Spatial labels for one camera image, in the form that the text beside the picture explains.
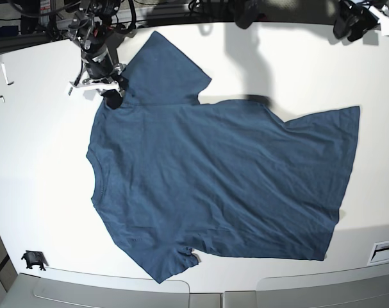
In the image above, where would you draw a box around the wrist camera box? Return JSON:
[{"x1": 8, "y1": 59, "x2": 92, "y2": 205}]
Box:
[
  {"x1": 379, "y1": 18, "x2": 389, "y2": 37},
  {"x1": 67, "y1": 82, "x2": 84, "y2": 98}
]

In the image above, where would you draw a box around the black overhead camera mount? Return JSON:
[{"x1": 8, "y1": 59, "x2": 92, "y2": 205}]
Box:
[{"x1": 234, "y1": 0, "x2": 264, "y2": 30}]

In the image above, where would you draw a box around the upper hex key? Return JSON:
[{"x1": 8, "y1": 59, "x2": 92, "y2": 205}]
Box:
[{"x1": 1, "y1": 62, "x2": 14, "y2": 86}]

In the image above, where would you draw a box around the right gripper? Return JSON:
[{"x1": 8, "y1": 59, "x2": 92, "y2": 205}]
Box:
[{"x1": 74, "y1": 48, "x2": 128, "y2": 110}]

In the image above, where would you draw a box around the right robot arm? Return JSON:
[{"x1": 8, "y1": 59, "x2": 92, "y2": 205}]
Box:
[{"x1": 67, "y1": 1, "x2": 137, "y2": 110}]

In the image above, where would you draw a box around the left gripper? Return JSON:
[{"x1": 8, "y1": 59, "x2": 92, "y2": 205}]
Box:
[{"x1": 333, "y1": 1, "x2": 383, "y2": 42}]

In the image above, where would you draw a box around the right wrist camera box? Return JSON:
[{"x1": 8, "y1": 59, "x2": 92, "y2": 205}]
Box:
[{"x1": 67, "y1": 82, "x2": 84, "y2": 98}]

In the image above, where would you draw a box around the black table clamp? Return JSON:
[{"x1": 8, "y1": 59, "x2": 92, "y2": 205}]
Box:
[{"x1": 21, "y1": 250, "x2": 48, "y2": 271}]

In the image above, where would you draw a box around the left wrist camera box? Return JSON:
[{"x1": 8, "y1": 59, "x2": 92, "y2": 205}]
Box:
[{"x1": 379, "y1": 18, "x2": 389, "y2": 37}]

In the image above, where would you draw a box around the blue T-shirt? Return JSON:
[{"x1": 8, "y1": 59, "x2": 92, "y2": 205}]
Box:
[{"x1": 87, "y1": 32, "x2": 360, "y2": 282}]

